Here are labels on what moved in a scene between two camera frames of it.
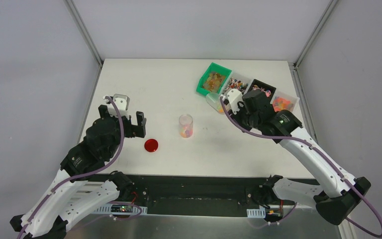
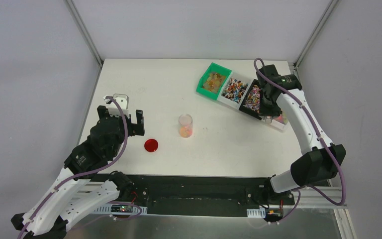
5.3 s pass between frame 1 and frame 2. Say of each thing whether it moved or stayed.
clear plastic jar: stayed
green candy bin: stayed
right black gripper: moved
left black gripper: stayed
